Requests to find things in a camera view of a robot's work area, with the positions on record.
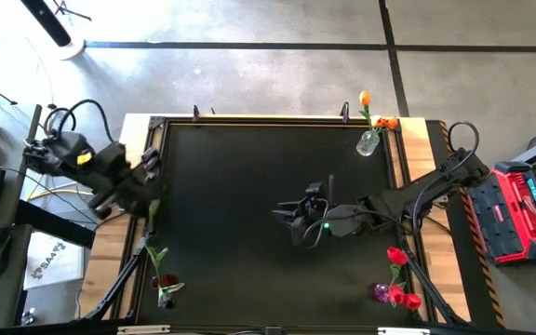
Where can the slim stand pole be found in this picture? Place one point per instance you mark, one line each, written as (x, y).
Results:
(49, 23)

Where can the black diagonal frame brace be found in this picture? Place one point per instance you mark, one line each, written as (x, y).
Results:
(119, 284)
(428, 288)

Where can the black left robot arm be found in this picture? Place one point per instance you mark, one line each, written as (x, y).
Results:
(119, 181)

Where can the black table mat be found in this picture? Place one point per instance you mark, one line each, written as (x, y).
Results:
(249, 279)

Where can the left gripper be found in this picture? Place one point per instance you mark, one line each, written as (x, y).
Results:
(70, 153)

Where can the black corner bracket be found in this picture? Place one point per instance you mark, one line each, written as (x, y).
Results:
(155, 122)

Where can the black clamp hook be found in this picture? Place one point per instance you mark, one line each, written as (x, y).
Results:
(344, 114)
(196, 114)

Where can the small silver metal object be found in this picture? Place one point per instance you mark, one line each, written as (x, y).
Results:
(28, 317)

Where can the yellow label tag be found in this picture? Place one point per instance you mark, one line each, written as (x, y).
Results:
(84, 158)

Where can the red glass vase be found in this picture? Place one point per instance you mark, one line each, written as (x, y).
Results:
(170, 280)

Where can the white round stand base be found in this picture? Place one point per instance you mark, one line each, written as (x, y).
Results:
(75, 50)

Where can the black desk support beam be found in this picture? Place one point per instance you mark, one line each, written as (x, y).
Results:
(54, 225)

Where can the orange artificial tulip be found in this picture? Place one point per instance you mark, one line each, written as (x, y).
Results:
(389, 123)
(365, 97)

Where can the red artificial tulip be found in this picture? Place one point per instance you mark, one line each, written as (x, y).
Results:
(397, 256)
(395, 294)
(412, 301)

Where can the grey side desk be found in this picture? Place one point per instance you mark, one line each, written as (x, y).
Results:
(3, 288)

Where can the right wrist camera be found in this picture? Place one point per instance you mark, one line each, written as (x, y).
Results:
(315, 190)

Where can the long black floor tape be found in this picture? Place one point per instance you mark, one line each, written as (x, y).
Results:
(249, 45)

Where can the silver metal bracket plate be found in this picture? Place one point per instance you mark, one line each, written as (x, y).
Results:
(403, 331)
(142, 330)

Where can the purple glass vase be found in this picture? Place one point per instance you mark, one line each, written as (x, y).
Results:
(380, 293)

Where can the black board with hazard stripe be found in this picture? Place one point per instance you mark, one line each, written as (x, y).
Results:
(473, 312)

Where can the crossing black floor tape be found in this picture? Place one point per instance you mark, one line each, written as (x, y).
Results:
(392, 56)

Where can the black aluminium table frame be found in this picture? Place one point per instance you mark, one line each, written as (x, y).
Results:
(133, 304)

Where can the black thin stand legs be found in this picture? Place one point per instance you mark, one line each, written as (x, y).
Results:
(62, 9)

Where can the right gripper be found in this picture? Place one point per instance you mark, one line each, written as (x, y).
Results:
(314, 216)

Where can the clear glass vase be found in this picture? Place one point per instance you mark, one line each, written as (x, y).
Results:
(367, 145)

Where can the red black tool case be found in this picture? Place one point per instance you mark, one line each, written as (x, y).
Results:
(514, 218)

